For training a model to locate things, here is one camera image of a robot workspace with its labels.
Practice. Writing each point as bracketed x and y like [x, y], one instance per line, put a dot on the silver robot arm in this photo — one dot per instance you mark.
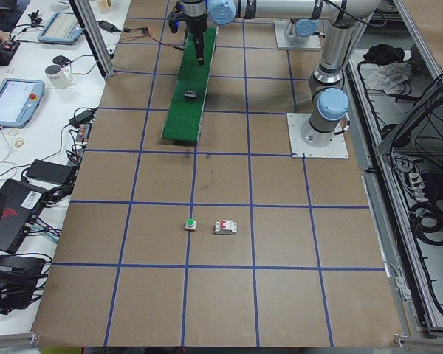
[223, 12]
[329, 102]

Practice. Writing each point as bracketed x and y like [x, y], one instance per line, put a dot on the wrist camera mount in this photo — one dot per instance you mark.
[174, 18]

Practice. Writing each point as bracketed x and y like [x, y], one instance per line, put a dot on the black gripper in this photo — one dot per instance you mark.
[196, 25]

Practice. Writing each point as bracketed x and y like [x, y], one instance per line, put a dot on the green conveyor belt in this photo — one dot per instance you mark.
[185, 116]

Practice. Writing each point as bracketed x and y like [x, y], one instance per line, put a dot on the blue teach pendant near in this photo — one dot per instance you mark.
[19, 99]

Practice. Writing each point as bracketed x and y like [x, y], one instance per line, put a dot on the black laptop with red logo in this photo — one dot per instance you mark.
[20, 204]

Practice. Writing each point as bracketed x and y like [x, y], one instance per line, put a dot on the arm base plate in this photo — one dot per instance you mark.
[297, 34]
[305, 142]

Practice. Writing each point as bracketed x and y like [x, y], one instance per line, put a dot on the blue teach pendant far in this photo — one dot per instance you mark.
[62, 28]

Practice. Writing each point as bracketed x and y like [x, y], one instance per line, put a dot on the aluminium frame post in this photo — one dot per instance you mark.
[88, 23]

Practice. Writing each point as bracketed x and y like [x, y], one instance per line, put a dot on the white red circuit breaker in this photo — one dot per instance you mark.
[225, 227]

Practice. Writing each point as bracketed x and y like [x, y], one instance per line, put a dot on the green push button switch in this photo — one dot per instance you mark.
[190, 225]

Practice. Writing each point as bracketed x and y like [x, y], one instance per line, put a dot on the white mug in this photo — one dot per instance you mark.
[59, 77]

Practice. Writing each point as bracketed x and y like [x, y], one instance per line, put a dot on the blue teach pendant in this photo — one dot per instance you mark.
[19, 99]
[62, 28]

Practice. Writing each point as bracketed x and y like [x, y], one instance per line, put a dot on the dark brown cylindrical capacitor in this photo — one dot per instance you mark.
[190, 95]

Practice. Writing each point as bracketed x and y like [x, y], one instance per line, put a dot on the black power adapter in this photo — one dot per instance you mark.
[107, 26]

